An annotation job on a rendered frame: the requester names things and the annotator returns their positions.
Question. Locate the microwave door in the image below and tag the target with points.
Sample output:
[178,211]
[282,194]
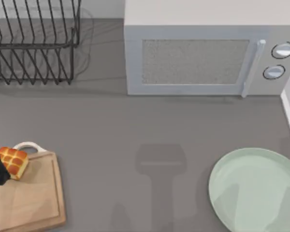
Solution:
[193,61]

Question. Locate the pale microwave oven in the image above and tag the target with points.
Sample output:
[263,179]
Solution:
[207,14]

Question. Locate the pale green plate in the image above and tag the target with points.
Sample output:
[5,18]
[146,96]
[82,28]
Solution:
[253,191]

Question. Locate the small microwave knob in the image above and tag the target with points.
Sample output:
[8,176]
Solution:
[273,72]

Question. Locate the golden bread loaf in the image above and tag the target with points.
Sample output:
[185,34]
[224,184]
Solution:
[14,162]

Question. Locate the wooden cutting board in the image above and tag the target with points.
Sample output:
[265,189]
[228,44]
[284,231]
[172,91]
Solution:
[29,193]

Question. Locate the large microwave knob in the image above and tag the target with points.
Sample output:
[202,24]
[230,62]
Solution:
[282,50]

